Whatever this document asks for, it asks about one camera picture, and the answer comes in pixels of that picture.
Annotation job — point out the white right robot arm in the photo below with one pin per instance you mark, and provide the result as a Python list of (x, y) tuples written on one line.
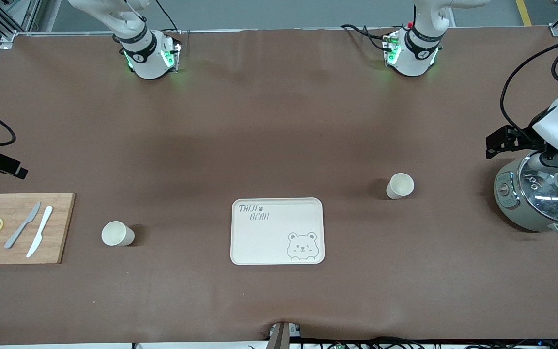
[(143, 58)]

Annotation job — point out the white IKEA cup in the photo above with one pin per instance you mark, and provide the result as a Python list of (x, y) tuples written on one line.
[(400, 185), (114, 234)]

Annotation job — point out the grey plastic knife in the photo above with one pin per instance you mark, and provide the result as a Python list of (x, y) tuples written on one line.
[(21, 227)]

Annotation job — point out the white plastic knife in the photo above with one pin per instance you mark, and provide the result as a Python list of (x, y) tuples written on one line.
[(40, 230)]

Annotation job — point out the wooden cutting board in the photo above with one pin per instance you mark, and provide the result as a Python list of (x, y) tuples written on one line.
[(61, 228)]

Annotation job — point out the brown table cover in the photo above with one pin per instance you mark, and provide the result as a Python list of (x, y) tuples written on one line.
[(279, 121)]

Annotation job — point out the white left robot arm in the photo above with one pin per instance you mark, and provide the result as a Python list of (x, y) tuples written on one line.
[(417, 53)]

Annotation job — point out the glass pot lid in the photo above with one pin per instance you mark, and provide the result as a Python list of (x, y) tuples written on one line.
[(545, 194)]

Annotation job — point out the cream tray with bear print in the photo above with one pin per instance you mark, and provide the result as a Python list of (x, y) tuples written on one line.
[(264, 242)]

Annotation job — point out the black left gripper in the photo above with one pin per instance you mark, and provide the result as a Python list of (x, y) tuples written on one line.
[(522, 137)]

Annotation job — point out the grey-green cooking pot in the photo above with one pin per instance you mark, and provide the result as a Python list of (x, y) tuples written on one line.
[(511, 203)]

